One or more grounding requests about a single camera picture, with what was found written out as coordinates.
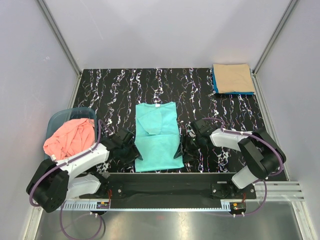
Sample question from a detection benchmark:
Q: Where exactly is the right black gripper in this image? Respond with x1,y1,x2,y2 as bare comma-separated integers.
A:
174,133,204,163

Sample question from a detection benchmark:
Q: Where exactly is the teal t-shirt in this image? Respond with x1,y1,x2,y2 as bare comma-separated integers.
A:
134,102,184,173

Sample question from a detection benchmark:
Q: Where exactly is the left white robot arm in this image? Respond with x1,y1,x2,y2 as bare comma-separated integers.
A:
26,129,140,213

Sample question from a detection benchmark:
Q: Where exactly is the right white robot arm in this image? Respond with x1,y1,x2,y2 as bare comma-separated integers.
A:
173,117,287,199

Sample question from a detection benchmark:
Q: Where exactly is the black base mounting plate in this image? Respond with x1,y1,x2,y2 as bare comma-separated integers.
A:
81,173,257,211

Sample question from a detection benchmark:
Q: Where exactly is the pink t-shirt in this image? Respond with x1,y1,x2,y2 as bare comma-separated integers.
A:
43,118,96,161

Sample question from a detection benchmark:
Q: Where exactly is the folded blue t-shirt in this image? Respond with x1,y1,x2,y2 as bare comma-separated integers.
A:
212,70,255,96

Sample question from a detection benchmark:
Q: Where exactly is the blue plastic basket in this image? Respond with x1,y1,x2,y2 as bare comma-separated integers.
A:
45,107,98,161

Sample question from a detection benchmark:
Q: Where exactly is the folded beige t-shirt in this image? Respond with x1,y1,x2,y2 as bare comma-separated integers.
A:
212,64,255,94

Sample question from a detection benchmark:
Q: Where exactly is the white slotted cable duct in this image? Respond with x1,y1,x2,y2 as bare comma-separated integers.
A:
63,199,232,212

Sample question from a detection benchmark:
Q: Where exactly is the right aluminium frame post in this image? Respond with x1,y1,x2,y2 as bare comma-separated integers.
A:
252,0,300,76

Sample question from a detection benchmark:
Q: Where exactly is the aluminium frame post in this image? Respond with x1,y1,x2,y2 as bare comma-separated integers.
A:
35,0,82,78
252,0,300,76

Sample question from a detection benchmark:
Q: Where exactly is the left aluminium frame post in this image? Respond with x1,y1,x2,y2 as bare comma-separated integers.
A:
35,0,82,78

